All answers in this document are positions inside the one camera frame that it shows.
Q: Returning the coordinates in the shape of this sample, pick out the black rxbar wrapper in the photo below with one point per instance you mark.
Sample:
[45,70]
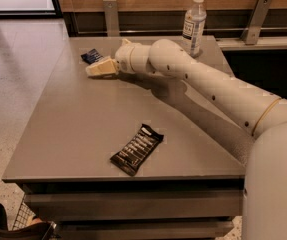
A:
[130,158]

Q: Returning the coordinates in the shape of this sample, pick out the left metal wall bracket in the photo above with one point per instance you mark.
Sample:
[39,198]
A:
[111,17]

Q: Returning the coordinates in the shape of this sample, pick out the clear plastic water bottle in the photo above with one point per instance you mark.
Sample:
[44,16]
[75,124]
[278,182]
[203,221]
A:
[193,27]

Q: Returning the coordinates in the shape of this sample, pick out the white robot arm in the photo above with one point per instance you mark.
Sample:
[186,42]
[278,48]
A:
[261,114]

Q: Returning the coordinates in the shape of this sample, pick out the wire mesh basket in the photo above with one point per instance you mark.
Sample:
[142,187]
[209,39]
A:
[23,215]

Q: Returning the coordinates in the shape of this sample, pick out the right metal wall bracket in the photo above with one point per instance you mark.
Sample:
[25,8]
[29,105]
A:
[251,33]

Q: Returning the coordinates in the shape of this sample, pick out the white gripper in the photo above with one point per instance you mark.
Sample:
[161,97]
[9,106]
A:
[123,60]

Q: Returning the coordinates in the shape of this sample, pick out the blue rxbar wrapper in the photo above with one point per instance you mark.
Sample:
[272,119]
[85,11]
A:
[91,56]

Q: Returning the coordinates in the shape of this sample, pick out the metal wall bracket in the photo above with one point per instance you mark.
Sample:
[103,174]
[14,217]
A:
[251,33]
[111,17]

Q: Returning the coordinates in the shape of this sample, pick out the grey table drawer unit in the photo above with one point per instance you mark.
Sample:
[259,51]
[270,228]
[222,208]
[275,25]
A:
[139,210]

